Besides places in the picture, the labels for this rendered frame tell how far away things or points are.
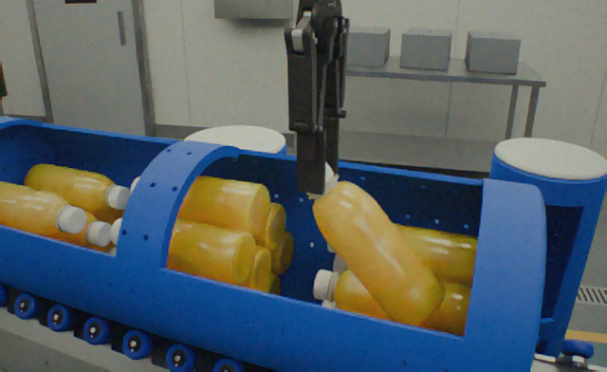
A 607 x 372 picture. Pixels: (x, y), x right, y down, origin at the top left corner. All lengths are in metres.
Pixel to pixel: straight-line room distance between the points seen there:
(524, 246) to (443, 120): 3.61
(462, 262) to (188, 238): 0.34
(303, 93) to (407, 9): 3.51
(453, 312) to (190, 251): 0.33
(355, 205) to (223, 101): 3.93
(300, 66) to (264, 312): 0.26
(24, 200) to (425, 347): 0.61
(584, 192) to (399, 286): 0.80
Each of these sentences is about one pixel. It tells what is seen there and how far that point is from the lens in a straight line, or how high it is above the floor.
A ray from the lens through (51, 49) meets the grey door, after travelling 5.23.
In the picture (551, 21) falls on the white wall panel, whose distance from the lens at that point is 4.05.
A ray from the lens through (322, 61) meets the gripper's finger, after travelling 0.46.
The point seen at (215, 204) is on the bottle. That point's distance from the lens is 0.64.
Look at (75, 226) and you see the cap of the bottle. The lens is 0.78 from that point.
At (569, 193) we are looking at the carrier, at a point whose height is 0.99.
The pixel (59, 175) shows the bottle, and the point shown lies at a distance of 0.91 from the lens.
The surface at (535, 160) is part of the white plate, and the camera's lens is 1.28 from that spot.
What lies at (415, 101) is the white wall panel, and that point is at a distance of 4.04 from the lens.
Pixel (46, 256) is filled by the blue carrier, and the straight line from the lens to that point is 0.71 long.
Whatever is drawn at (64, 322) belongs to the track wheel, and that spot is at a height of 0.96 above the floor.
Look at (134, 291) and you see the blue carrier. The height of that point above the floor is 1.09.
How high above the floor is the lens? 1.45
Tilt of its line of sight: 22 degrees down
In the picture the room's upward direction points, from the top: straight up
